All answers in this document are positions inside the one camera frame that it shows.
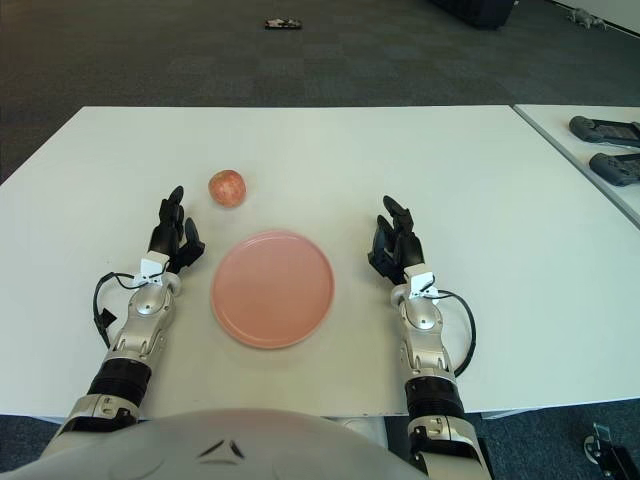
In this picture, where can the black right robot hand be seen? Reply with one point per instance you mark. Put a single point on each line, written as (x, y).
(400, 245)

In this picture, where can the black caster wheel stand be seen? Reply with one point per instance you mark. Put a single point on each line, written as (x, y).
(607, 450)

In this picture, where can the silver robot torso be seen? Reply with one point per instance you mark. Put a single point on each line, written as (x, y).
(225, 445)

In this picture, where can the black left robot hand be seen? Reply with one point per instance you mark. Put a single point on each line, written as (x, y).
(170, 235)

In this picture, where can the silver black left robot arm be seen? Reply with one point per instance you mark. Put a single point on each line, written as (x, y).
(147, 305)

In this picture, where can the grey handheld controller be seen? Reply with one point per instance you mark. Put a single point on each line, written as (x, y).
(615, 170)
(600, 131)

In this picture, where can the small patterned floor object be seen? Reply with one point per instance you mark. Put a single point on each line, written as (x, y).
(283, 23)

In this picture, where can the red yellow apple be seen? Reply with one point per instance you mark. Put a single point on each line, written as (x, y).
(227, 188)

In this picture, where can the dark furniture piece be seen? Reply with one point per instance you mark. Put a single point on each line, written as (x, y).
(475, 12)

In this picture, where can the white neighbouring table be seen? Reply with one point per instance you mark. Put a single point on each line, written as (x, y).
(565, 145)

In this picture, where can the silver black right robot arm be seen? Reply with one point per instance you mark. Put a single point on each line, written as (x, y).
(422, 320)

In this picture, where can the pink round plate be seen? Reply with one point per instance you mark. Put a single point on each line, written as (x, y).
(272, 290)

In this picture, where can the grey floor toy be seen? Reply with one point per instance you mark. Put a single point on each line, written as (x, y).
(585, 17)

